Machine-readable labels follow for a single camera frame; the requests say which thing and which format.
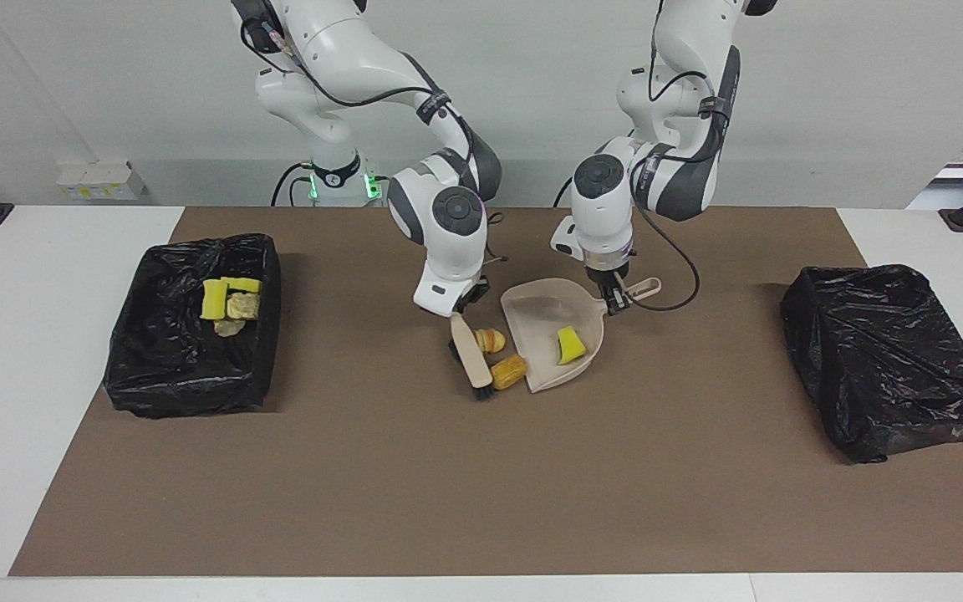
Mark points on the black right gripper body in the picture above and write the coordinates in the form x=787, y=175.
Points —
x=471, y=298

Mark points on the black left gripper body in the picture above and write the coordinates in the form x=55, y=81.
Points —
x=607, y=271

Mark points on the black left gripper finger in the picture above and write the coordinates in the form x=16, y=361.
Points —
x=613, y=299

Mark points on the small golden croissant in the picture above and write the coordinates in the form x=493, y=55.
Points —
x=491, y=340

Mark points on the beige brush black bristles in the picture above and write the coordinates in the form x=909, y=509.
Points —
x=471, y=355

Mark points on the curved yellow sponge piece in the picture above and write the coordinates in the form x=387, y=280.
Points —
x=570, y=346

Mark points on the beige plastic dustpan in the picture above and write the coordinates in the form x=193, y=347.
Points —
x=544, y=322

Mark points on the oblong golden bread roll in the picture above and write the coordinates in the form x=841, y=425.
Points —
x=509, y=372

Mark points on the pale flaky croissant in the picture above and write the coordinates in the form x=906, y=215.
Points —
x=243, y=306

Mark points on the chunky yellow sponge piece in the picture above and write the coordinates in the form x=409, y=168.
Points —
x=241, y=284

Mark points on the striped golden croissant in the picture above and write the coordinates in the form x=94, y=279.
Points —
x=229, y=329

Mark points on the green and yellow sponge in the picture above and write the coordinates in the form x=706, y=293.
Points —
x=214, y=299

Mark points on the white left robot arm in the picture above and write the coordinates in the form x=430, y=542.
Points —
x=603, y=217

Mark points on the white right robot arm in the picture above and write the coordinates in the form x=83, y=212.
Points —
x=448, y=242

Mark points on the black bag lined bin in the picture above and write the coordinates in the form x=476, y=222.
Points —
x=891, y=359
x=172, y=368

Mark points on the brown table mat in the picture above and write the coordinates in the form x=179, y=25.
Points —
x=465, y=502

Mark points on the white box with labels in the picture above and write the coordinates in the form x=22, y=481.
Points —
x=97, y=180

